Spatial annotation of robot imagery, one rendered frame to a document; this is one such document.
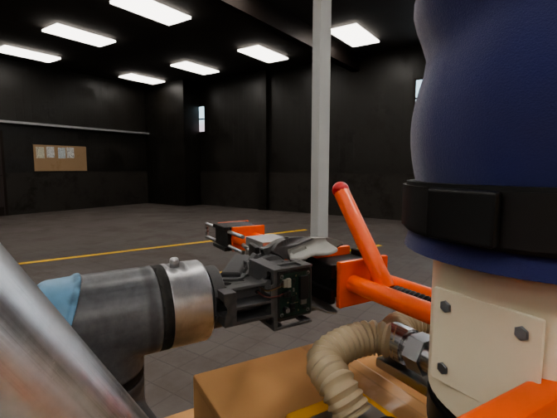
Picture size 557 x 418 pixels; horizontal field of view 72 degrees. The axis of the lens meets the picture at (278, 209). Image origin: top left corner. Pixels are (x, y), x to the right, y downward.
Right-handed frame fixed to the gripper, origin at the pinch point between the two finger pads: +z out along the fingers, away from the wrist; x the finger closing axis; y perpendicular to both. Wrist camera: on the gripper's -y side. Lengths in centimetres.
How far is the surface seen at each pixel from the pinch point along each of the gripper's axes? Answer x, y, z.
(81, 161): 28, -1252, 54
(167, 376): -112, -181, 20
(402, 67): 236, -602, 681
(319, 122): 53, -243, 179
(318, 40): 125, -246, 179
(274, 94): 212, -929, 531
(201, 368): -112, -180, 41
